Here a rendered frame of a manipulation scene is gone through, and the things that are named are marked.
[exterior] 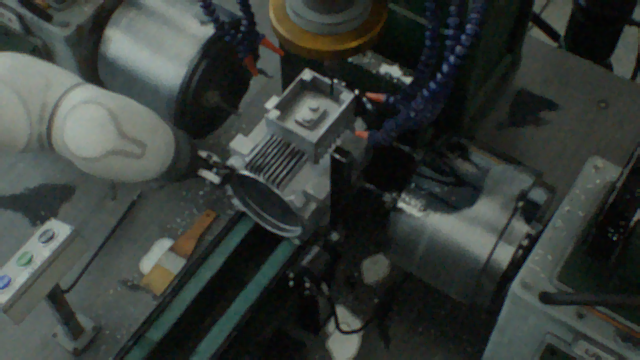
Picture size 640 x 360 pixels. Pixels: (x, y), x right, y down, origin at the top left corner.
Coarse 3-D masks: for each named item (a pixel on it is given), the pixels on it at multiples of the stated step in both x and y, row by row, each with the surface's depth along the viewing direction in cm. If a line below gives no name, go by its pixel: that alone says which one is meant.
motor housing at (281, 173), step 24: (264, 120) 155; (264, 144) 148; (288, 144) 147; (336, 144) 151; (264, 168) 145; (288, 168) 145; (312, 168) 148; (360, 168) 155; (240, 192) 157; (264, 192) 160; (288, 192) 145; (264, 216) 159; (288, 216) 158; (312, 216) 147
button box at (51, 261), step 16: (48, 224) 145; (64, 224) 143; (32, 240) 143; (64, 240) 141; (80, 240) 143; (16, 256) 142; (48, 256) 139; (64, 256) 141; (80, 256) 144; (0, 272) 140; (16, 272) 139; (32, 272) 138; (48, 272) 140; (64, 272) 142; (16, 288) 136; (32, 288) 138; (48, 288) 140; (0, 304) 135; (16, 304) 136; (32, 304) 139; (16, 320) 137
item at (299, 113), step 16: (304, 80) 150; (320, 80) 150; (288, 96) 149; (304, 96) 151; (320, 96) 151; (336, 96) 151; (352, 96) 148; (288, 112) 150; (304, 112) 148; (320, 112) 148; (336, 112) 149; (352, 112) 150; (272, 128) 147; (288, 128) 144; (304, 128) 148; (320, 128) 148; (336, 128) 148; (304, 144) 145; (320, 144) 145
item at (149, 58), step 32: (128, 0) 159; (160, 0) 157; (192, 0) 159; (128, 32) 155; (160, 32) 154; (192, 32) 153; (128, 64) 156; (160, 64) 153; (192, 64) 151; (224, 64) 160; (256, 64) 172; (128, 96) 160; (160, 96) 154; (192, 96) 155; (224, 96) 166; (192, 128) 162
